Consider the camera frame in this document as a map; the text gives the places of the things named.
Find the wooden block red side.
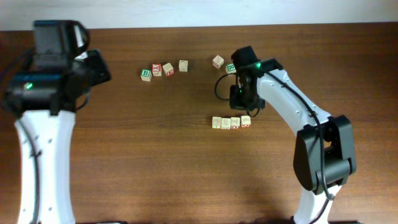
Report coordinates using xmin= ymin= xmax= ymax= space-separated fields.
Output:
xmin=212 ymin=55 xmax=224 ymax=69

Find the red letter Y block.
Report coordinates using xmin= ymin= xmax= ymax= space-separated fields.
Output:
xmin=152 ymin=63 xmax=162 ymax=77

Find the green letter B block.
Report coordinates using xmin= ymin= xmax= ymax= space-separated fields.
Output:
xmin=140 ymin=69 xmax=152 ymax=82

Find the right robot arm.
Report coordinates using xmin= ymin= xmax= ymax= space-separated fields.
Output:
xmin=229 ymin=46 xmax=357 ymax=223

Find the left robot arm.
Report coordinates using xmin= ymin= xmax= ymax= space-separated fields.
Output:
xmin=3 ymin=20 xmax=111 ymax=223

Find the wooden block number five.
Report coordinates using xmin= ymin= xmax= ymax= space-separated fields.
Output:
xmin=221 ymin=118 xmax=231 ymax=129

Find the wooden block letter H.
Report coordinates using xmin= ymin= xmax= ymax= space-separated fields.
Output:
xmin=231 ymin=117 xmax=241 ymax=129

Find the red letter E block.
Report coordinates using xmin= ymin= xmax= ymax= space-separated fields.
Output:
xmin=162 ymin=63 xmax=175 ymax=77

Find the wooden block red letter D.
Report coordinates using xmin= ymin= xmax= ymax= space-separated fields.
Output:
xmin=241 ymin=115 xmax=251 ymax=128

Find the wooden block yellow side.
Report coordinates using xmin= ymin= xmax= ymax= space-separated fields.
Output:
xmin=211 ymin=116 xmax=222 ymax=129

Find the green letter R block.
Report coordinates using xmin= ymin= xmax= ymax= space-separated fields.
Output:
xmin=225 ymin=63 xmax=236 ymax=74

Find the plain wooden block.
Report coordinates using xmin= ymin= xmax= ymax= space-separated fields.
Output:
xmin=178 ymin=60 xmax=188 ymax=72

